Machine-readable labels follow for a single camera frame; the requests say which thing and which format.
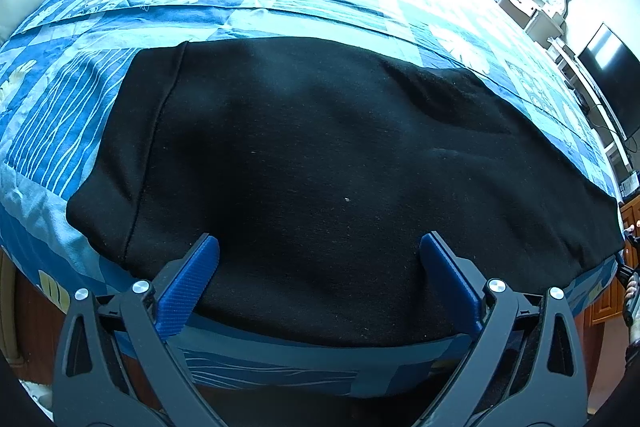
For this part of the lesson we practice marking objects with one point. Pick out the black pants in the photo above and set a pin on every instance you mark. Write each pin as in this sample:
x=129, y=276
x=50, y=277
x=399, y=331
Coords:
x=318, y=167

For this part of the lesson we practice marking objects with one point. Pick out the white long tv shelf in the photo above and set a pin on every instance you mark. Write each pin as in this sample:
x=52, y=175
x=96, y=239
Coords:
x=594, y=104

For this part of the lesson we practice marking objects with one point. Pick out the black flat television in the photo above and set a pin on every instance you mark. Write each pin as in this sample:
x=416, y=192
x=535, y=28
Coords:
x=615, y=70

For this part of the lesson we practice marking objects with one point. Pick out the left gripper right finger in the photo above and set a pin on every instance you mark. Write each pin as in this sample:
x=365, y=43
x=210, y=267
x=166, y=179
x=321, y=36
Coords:
x=524, y=366

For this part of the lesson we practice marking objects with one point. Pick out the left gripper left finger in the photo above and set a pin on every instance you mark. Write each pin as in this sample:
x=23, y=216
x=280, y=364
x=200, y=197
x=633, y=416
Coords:
x=114, y=365

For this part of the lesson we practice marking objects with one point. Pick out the blue patterned bed sheet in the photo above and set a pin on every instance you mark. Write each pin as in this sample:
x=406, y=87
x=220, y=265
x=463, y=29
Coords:
x=62, y=67

